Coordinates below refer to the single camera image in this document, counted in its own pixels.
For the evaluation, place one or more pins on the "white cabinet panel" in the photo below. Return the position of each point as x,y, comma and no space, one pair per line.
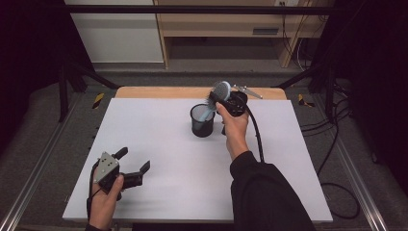
118,35

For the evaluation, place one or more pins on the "black horizontal frame bar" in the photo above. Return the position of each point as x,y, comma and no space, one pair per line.
192,9

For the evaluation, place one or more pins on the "yellow black tape strip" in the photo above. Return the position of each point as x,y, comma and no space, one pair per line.
304,101
98,100

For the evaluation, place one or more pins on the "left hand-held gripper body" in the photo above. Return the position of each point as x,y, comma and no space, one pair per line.
107,166

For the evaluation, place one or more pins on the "person's right hand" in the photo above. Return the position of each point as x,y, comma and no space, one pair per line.
236,134

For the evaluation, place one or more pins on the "aluminium floor rail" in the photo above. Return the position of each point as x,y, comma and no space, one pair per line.
362,195
29,189

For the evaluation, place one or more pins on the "white table sheet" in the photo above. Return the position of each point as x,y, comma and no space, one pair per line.
179,166

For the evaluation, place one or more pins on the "light wooden desk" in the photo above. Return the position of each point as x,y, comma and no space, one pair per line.
224,22

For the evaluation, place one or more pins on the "person's left hand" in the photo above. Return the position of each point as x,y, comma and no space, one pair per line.
104,205

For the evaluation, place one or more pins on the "black mesh pen holder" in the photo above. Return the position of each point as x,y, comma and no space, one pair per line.
202,130

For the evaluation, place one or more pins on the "black metal stand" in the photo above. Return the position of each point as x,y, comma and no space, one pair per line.
63,96
329,93

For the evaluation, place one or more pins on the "wooden table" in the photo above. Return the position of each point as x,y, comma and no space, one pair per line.
160,92

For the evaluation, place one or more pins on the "grey desk label plate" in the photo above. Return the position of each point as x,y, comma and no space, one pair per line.
265,31

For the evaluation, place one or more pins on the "black curtain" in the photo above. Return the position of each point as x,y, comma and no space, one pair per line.
378,64
29,48

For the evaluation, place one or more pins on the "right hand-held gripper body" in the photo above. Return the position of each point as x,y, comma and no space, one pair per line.
236,102

